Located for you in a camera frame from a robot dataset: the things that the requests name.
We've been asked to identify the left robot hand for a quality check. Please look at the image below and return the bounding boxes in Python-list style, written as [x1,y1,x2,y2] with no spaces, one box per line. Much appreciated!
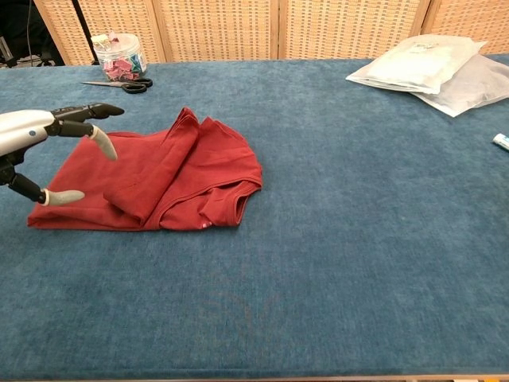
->
[0,102,126,208]

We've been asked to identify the red t-shirt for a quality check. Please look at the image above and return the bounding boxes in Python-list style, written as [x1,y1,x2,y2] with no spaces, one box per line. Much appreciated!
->
[26,106,264,232]

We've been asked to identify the wicker folding screen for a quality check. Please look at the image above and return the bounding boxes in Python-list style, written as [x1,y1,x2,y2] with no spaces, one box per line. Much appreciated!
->
[33,0,509,67]

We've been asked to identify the white plastic mailer bag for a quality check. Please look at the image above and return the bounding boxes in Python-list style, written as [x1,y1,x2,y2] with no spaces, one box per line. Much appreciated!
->
[344,34,488,96]

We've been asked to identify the clear jar of binder clips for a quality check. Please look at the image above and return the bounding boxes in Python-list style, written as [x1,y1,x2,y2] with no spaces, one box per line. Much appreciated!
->
[91,31,147,83]

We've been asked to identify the blue table cover cloth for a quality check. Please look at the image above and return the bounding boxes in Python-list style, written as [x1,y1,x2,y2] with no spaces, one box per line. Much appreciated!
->
[0,53,509,380]

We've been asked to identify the translucent plastic bag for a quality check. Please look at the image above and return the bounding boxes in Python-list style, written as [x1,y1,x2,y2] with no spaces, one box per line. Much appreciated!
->
[413,53,509,119]

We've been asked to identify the black handled scissors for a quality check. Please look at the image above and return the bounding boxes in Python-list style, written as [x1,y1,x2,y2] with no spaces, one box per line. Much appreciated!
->
[81,77,154,96]

